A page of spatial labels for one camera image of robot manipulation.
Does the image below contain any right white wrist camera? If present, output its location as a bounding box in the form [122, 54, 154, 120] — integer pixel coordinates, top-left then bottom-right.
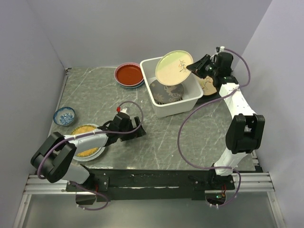
[215, 46, 225, 55]

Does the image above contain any aluminium rail frame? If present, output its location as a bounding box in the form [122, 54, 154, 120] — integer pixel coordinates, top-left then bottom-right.
[23, 173, 275, 195]

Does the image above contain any cream floral plate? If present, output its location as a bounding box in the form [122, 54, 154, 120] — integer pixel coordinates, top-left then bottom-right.
[155, 50, 194, 86]

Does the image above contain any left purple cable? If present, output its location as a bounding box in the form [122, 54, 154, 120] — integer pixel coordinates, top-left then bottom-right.
[37, 101, 144, 211]

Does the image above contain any white plate under mat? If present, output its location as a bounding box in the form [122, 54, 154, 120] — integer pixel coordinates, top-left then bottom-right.
[70, 123, 105, 162]

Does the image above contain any red round plate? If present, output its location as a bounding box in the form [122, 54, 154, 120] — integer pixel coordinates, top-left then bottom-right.
[114, 62, 144, 89]

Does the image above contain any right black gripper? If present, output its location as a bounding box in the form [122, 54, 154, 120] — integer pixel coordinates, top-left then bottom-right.
[186, 54, 219, 79]

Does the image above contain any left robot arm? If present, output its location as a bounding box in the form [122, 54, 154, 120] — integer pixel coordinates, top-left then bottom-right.
[30, 112, 146, 191]

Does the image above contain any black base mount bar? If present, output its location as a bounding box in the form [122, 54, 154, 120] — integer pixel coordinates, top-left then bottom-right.
[64, 167, 238, 202]

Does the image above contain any white plastic bin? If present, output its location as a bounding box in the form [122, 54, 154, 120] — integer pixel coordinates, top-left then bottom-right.
[140, 57, 203, 118]

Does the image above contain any round bamboo mat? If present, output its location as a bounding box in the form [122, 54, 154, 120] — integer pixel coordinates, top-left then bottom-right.
[71, 124, 100, 159]

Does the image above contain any black tray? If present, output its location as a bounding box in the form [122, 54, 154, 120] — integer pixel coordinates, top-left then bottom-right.
[196, 92, 221, 105]

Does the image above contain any beige bird pattern plate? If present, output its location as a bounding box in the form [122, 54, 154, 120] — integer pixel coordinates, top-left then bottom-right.
[198, 76, 217, 96]

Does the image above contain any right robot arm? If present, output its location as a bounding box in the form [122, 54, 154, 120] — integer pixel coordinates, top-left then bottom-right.
[187, 52, 265, 189]

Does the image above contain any grey deer pattern plate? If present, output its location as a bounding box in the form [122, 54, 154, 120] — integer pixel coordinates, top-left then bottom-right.
[150, 80, 184, 104]

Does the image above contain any blue white small bowl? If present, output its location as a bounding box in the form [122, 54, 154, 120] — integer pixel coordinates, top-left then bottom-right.
[53, 107, 76, 126]

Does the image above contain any purple cable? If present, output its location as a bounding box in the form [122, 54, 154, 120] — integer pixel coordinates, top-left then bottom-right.
[177, 47, 251, 207]
[37, 101, 144, 211]

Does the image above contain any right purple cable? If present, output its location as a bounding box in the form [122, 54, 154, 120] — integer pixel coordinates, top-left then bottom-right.
[177, 47, 251, 207]

